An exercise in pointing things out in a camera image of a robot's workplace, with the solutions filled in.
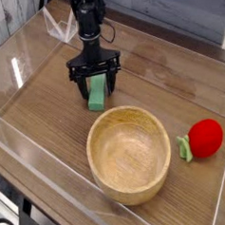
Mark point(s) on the brown wooden bowl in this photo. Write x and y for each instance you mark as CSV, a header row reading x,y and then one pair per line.
x,y
129,154

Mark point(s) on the black metal table leg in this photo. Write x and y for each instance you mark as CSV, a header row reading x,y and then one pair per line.
x,y
30,223

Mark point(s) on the clear acrylic front barrier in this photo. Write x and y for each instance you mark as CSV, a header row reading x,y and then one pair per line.
x,y
58,190

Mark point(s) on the red plush strawberry toy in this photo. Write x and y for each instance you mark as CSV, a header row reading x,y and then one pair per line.
x,y
202,140

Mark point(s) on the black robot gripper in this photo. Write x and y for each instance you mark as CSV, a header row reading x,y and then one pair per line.
x,y
90,64

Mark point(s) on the clear acrylic corner bracket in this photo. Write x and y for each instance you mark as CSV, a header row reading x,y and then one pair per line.
x,y
63,30

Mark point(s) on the grey sofa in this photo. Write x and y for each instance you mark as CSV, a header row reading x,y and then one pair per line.
x,y
204,19

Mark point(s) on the green rectangular block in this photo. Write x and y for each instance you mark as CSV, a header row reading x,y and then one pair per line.
x,y
97,93

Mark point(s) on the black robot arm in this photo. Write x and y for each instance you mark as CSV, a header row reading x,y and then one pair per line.
x,y
89,15

